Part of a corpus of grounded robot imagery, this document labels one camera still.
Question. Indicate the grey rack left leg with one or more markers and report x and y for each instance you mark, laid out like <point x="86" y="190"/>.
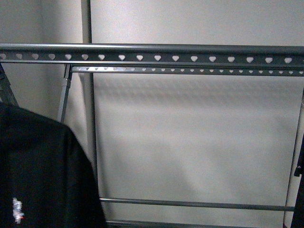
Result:
<point x="66" y="84"/>

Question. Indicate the grey bottom rack crossbar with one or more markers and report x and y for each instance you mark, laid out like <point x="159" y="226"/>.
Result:
<point x="150" y="224"/>

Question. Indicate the grey vertical wall pole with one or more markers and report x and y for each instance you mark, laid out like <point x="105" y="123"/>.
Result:
<point x="89" y="90"/>

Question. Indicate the grey clothes rack rail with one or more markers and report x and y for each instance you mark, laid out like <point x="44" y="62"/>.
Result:
<point x="188" y="71"/>
<point x="160" y="54"/>

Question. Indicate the grey lower rack crossbar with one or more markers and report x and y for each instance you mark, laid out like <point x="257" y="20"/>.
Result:
<point x="198" y="204"/>

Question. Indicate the grey front clothes rack rail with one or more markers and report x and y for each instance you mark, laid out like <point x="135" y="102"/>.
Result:
<point x="160" y="54"/>

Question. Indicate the grey rack right leg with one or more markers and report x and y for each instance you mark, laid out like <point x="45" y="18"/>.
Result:
<point x="294" y="181"/>

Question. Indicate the black polo shirt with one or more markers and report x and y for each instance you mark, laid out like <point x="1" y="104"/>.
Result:
<point x="46" y="179"/>

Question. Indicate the grey rack crossbar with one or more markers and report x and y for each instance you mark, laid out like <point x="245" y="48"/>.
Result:
<point x="198" y="204"/>
<point x="150" y="224"/>

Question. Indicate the black garment at right edge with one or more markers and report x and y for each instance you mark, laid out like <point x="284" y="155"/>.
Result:
<point x="298" y="216"/>

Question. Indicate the grey rack leg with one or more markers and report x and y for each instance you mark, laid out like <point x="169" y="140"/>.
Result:
<point x="66" y="84"/>
<point x="294" y="181"/>

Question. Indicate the grey rear clothes rack rail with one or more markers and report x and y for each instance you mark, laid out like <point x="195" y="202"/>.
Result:
<point x="188" y="71"/>

